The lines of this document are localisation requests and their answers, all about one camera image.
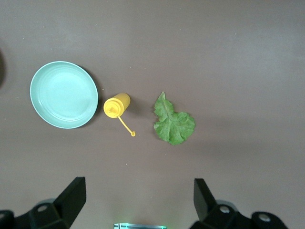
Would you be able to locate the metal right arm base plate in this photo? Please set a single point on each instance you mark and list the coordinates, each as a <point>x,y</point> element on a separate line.
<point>140,226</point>

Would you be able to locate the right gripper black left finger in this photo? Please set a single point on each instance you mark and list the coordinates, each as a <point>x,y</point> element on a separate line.
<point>62,210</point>

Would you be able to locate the green lettuce leaf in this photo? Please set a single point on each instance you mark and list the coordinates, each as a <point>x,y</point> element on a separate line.
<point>171,121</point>

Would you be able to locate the yellow squeeze mustard bottle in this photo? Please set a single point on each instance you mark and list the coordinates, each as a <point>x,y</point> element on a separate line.
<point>116,105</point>

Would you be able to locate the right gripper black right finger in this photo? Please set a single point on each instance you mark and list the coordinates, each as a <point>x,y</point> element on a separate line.
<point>209,212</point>

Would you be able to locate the mint green round plate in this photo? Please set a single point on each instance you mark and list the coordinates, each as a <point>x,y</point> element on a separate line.
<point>64,95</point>

